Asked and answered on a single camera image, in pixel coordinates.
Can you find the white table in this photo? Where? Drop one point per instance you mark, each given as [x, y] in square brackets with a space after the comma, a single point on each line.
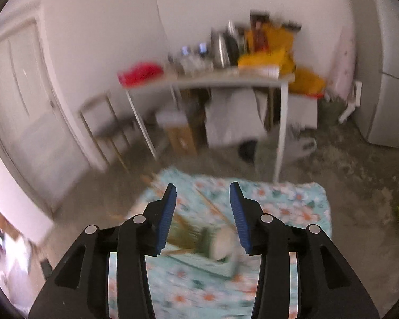
[219, 79]

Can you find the steel electric kettle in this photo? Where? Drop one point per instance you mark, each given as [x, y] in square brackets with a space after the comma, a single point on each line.
[224, 51]

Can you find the pink rolled mat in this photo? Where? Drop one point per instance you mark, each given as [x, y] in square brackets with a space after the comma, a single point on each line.
[342, 63]

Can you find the white step stool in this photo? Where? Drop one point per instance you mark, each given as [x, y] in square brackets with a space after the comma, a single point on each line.
[354, 96]

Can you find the plastic-wrapped grey box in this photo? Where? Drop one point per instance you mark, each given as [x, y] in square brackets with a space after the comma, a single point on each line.
[171, 118]

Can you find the clear plastic bag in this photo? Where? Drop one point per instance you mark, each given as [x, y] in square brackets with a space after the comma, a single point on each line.
[301, 149]

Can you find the white door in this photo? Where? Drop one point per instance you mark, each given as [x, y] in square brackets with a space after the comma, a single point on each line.
[30, 106]

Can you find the brown cardboard box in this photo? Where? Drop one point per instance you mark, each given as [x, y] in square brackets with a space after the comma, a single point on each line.
[181, 141]

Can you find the yellow bag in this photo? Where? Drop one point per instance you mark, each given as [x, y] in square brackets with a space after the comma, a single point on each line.
[262, 59]

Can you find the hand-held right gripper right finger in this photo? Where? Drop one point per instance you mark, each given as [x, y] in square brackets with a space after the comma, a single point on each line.
[239, 222]

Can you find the white paper sheet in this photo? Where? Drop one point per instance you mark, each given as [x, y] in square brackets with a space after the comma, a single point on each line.
[266, 72]

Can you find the large metal spoon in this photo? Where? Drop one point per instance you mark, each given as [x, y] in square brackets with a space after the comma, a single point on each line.
[224, 242]

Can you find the white pillow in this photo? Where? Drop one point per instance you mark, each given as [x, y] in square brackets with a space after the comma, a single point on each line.
[232, 119]

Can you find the white box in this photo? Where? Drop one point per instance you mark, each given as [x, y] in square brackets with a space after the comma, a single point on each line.
[302, 113]

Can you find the floral blue cloth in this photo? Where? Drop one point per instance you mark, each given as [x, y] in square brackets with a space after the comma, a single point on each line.
[286, 206]

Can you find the grey refrigerator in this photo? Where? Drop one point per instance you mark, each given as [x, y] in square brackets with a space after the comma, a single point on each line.
[375, 73]

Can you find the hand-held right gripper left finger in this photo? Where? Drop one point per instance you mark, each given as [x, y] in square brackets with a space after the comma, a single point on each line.
[166, 222]

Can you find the black round pan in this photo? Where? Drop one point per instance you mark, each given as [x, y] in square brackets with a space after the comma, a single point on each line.
[247, 151]

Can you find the small camera lit screen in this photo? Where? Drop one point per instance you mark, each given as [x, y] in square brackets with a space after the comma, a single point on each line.
[186, 50]
[203, 48]

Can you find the green plastic utensil holder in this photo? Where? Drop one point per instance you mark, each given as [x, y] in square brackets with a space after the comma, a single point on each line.
[219, 267]

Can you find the orange bag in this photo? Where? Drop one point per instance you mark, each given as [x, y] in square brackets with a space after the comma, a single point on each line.
[306, 81]

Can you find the red plastic bag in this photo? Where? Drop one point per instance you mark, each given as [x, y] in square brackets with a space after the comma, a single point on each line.
[139, 73]

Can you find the brown glass bottle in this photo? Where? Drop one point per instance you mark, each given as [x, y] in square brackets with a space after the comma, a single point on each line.
[260, 36]

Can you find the wooden chair black seat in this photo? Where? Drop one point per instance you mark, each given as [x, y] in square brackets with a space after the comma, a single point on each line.
[113, 129]

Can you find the crumpled clear plastic wrap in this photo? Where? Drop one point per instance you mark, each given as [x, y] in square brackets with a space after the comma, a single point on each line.
[193, 64]

